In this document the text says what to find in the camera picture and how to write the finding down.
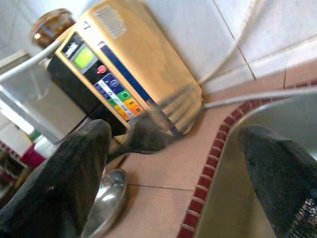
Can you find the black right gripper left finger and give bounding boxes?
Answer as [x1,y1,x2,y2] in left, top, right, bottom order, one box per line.
[0,119,112,238]

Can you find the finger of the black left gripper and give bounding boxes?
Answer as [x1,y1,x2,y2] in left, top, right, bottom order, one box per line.
[108,115,179,164]

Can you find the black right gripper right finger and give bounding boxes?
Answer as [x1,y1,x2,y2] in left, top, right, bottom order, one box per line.
[237,124,317,238]

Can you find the magenta cup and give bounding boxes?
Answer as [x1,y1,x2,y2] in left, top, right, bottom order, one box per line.
[20,145,47,170]

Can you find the clear bubble wrap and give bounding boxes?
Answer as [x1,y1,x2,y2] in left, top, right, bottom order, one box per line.
[291,197,317,238]

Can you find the steel plate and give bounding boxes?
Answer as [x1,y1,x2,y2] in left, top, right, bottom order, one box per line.
[80,168,129,238]

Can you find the stainless steel sink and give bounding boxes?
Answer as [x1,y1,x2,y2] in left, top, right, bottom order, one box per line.
[195,94,317,238]

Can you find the white jug green band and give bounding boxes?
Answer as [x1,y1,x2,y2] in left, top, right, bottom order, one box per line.
[0,120,48,160]

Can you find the cream water ioniser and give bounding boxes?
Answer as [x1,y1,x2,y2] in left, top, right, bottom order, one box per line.
[47,0,204,136]

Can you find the black appliance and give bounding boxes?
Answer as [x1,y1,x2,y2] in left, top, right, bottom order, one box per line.
[47,56,127,137]

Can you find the glass jar brown contents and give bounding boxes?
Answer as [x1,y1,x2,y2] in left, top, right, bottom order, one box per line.
[30,8,76,51]

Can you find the white hose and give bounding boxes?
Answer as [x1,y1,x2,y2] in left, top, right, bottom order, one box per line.
[0,39,61,84]

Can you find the cream hose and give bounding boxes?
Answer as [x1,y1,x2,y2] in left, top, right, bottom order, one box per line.
[197,0,267,85]

